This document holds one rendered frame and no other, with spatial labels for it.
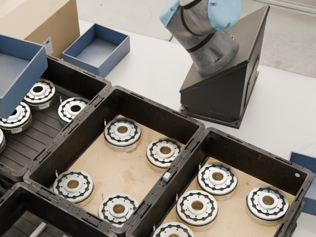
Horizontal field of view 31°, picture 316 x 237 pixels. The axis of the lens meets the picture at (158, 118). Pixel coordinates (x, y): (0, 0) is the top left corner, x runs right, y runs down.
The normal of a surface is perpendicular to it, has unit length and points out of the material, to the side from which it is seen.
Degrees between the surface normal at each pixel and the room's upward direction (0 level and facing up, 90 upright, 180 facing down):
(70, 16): 90
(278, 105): 0
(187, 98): 90
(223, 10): 57
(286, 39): 0
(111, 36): 90
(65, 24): 90
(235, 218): 0
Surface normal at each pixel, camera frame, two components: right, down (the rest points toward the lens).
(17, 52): -0.36, 0.68
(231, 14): 0.60, 0.04
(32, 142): 0.00, -0.69
